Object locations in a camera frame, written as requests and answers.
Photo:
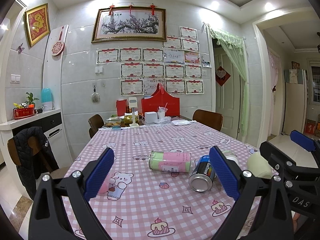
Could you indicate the white paper cup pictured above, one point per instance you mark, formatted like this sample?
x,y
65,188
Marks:
x,y
230,156

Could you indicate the black CoolTowel can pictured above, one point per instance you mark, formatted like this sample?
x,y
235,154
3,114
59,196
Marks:
x,y
201,179

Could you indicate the pink plastic cup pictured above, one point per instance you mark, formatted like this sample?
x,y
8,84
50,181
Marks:
x,y
104,187

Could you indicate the plum blossom framed painting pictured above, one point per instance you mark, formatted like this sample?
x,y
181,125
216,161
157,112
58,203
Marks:
x,y
130,23

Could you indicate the small white desk lamp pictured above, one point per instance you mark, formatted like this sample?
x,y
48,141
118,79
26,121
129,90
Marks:
x,y
133,105

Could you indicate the red gift bag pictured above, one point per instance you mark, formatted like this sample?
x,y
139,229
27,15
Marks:
x,y
161,98

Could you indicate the red planter with plant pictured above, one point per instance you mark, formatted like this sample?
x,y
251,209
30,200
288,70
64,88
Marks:
x,y
25,109

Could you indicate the white box on table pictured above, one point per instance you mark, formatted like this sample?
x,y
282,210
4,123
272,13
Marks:
x,y
150,117

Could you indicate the cream yellow cup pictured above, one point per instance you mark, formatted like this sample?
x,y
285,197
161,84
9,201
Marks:
x,y
258,166

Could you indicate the chair with black jacket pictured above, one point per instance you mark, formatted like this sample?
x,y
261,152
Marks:
x,y
31,152

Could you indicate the pink green glass jar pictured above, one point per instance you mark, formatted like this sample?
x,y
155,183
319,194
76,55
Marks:
x,y
179,162

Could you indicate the pink checkered tablecloth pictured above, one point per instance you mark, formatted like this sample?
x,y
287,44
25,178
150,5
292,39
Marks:
x,y
141,203

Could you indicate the red diamond door decoration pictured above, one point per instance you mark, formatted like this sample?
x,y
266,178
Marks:
x,y
221,76

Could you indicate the round red wall ornament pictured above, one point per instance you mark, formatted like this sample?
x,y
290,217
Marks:
x,y
59,45

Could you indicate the white refrigerator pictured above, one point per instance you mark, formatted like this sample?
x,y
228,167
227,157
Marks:
x,y
296,97

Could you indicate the gold framed red picture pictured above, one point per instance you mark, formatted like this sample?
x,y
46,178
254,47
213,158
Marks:
x,y
36,24

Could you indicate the green door curtain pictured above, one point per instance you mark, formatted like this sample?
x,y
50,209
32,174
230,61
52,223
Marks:
x,y
234,48

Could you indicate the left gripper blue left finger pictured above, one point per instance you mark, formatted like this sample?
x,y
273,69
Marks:
x,y
95,173

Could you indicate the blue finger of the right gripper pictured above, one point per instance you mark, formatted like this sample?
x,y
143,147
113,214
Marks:
x,y
270,154
303,141

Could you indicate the brown chair right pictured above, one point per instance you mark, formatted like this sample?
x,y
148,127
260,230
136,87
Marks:
x,y
208,118

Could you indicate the blue white humidifier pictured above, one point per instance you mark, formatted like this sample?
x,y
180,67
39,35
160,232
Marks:
x,y
46,99

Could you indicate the brown chair left far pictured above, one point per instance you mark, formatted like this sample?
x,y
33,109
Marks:
x,y
96,122

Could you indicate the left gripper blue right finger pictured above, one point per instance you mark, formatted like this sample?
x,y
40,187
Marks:
x,y
227,171

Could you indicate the brown chair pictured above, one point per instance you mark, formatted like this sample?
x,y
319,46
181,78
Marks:
x,y
96,122
208,118

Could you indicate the white interior door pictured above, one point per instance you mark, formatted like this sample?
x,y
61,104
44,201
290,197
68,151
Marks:
x,y
228,96

